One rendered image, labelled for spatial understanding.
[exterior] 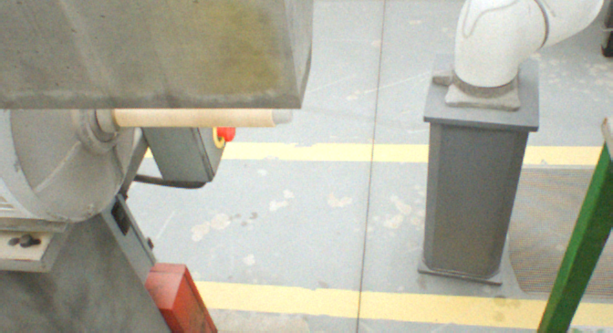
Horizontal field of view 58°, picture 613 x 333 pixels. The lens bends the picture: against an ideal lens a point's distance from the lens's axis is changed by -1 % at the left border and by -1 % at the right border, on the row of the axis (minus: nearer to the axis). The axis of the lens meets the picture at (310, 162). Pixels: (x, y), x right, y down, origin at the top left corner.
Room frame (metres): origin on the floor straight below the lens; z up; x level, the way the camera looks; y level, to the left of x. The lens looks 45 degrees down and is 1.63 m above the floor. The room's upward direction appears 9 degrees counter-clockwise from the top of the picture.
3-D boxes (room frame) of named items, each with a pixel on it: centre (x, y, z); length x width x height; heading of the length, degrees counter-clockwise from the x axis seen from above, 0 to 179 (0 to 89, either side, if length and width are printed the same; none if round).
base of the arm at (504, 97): (1.12, -0.46, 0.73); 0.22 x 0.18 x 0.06; 68
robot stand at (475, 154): (1.12, -0.48, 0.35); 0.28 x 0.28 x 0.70; 68
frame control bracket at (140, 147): (0.73, 0.29, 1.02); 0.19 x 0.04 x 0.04; 166
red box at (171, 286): (0.75, 0.45, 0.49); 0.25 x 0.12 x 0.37; 76
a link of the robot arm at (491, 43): (1.12, -0.49, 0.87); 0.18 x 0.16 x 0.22; 111
